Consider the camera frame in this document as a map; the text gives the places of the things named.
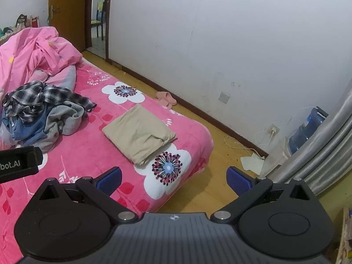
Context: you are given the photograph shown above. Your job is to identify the white paper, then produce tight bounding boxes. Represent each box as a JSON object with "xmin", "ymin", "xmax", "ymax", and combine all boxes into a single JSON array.
[{"xmin": 240, "ymin": 154, "xmax": 266, "ymax": 171}]

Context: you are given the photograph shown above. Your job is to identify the grey sweatshirt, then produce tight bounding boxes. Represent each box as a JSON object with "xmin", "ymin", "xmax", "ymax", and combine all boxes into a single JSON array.
[{"xmin": 16, "ymin": 100, "xmax": 86, "ymax": 153}]

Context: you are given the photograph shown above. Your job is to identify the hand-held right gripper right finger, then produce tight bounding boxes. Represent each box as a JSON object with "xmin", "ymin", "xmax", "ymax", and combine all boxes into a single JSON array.
[{"xmin": 210, "ymin": 166, "xmax": 320, "ymax": 224}]

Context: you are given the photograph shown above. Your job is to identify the blue garment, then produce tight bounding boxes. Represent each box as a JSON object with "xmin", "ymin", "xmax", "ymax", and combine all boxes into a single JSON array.
[{"xmin": 4, "ymin": 107, "xmax": 53, "ymax": 143}]

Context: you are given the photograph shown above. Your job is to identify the plaid shirt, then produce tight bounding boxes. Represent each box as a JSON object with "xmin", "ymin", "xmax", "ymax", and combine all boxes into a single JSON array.
[{"xmin": 2, "ymin": 81, "xmax": 97, "ymax": 124}]

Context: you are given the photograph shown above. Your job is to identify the blue water bottle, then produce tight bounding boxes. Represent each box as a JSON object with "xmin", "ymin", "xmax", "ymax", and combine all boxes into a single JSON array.
[
  {"xmin": 302, "ymin": 107, "xmax": 329, "ymax": 128},
  {"xmin": 287, "ymin": 125, "xmax": 317, "ymax": 154}
]

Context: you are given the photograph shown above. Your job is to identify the wooden door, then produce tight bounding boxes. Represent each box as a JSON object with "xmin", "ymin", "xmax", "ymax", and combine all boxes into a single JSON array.
[{"xmin": 48, "ymin": 0, "xmax": 91, "ymax": 53}]

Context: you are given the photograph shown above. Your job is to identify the grey curtain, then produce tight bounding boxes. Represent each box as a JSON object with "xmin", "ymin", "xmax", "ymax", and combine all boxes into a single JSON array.
[{"xmin": 264, "ymin": 81, "xmax": 352, "ymax": 196}]

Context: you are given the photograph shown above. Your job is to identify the printed wooden board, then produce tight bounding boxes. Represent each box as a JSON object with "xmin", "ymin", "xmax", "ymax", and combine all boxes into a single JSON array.
[{"xmin": 337, "ymin": 206, "xmax": 352, "ymax": 264}]

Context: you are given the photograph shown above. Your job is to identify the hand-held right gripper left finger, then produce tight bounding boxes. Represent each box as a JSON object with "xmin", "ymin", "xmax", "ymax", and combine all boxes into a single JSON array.
[{"xmin": 31, "ymin": 166, "xmax": 139, "ymax": 224}]

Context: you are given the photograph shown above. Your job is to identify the pink quilt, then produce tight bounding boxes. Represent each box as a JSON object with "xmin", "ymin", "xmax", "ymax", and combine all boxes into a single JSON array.
[{"xmin": 0, "ymin": 26, "xmax": 83, "ymax": 97}]

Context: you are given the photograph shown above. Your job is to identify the pink floral bedsheet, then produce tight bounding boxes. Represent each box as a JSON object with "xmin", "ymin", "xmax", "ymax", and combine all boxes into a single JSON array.
[{"xmin": 0, "ymin": 60, "xmax": 214, "ymax": 264}]

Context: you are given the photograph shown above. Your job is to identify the wooden chair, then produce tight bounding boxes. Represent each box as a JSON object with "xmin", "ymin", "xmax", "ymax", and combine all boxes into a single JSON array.
[{"xmin": 91, "ymin": 1, "xmax": 106, "ymax": 40}]

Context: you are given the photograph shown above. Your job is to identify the beige pants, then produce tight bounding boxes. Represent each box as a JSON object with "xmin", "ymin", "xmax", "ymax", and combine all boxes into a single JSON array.
[{"xmin": 102, "ymin": 104, "xmax": 177, "ymax": 166}]

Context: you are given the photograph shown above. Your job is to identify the dark bag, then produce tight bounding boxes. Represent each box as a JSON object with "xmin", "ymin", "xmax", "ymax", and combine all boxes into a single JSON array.
[{"xmin": 15, "ymin": 14, "xmax": 28, "ymax": 29}]

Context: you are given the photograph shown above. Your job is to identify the white cable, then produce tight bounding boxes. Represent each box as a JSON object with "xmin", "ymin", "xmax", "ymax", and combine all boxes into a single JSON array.
[{"xmin": 224, "ymin": 121, "xmax": 275, "ymax": 154}]

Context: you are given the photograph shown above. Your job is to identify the grey pink pillow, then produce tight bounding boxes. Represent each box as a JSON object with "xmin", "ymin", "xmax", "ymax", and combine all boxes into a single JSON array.
[{"xmin": 30, "ymin": 64, "xmax": 77, "ymax": 91}]

